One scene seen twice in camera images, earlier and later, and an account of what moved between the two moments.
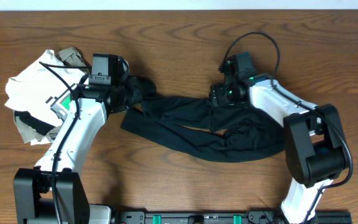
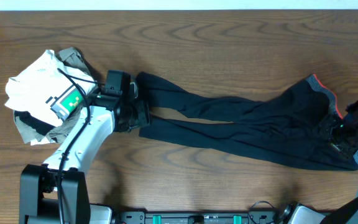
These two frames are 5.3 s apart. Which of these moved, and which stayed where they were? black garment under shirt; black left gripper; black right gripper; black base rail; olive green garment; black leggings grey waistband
Moved: black left gripper; black leggings grey waistband; black right gripper
Stayed: black base rail; black garment under shirt; olive green garment
